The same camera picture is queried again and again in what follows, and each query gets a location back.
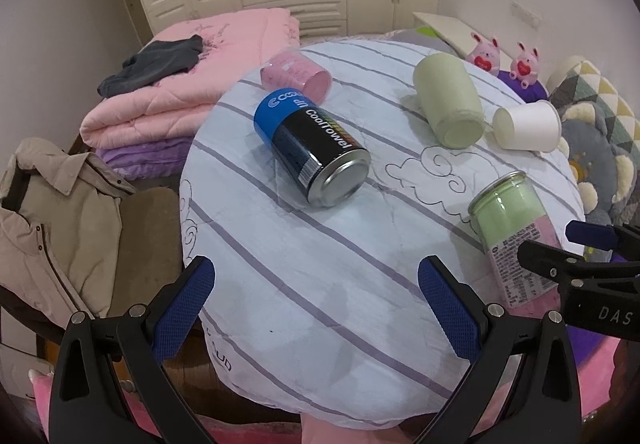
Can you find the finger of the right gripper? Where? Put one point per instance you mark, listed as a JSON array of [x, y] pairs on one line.
[[552, 263], [622, 240]]

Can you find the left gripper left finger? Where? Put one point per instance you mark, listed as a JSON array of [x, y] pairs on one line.
[[87, 404]]

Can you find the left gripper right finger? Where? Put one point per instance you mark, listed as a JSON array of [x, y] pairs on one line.
[[543, 401]]

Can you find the green and pink canister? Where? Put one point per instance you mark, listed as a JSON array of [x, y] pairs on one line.
[[505, 214]]

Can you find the white paper cup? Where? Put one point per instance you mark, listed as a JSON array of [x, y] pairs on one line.
[[529, 127]]

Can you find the pale green cup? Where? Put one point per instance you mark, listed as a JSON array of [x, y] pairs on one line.
[[449, 100]]

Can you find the pink translucent cup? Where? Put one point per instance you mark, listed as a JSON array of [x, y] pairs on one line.
[[292, 69]]

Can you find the grey koala plush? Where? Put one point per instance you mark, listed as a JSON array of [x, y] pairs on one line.
[[604, 172]]

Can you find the beige jacket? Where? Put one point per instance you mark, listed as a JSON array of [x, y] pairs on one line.
[[60, 230]]

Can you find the triangle pattern quilted pillow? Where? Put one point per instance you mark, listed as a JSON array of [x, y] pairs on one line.
[[577, 79]]

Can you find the purple cushion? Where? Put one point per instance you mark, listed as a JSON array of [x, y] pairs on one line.
[[531, 93]]

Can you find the right pink bunny plush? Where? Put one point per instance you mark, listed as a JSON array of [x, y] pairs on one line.
[[525, 67]]

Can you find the pink bunny plush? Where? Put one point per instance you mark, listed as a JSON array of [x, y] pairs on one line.
[[486, 54], [525, 67]]

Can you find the folded purple blanket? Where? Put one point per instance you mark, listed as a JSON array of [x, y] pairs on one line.
[[156, 159]]

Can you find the left pink bunny plush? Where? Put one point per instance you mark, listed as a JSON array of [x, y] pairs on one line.
[[486, 54]]

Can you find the striped white quilt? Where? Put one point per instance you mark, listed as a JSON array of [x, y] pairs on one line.
[[319, 311]]

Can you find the white bedside table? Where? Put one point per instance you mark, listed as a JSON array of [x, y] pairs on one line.
[[456, 33]]

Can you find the green grey pillow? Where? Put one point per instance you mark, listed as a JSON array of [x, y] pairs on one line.
[[423, 36]]

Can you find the blue black CoolTowel can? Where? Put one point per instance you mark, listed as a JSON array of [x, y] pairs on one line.
[[326, 163]]

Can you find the dark grey garment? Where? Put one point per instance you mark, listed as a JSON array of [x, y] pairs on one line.
[[158, 60]]

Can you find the folded pink quilt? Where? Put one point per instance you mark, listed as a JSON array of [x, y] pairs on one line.
[[234, 44]]

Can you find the white wall switch plate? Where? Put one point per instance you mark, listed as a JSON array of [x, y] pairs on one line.
[[525, 15]]

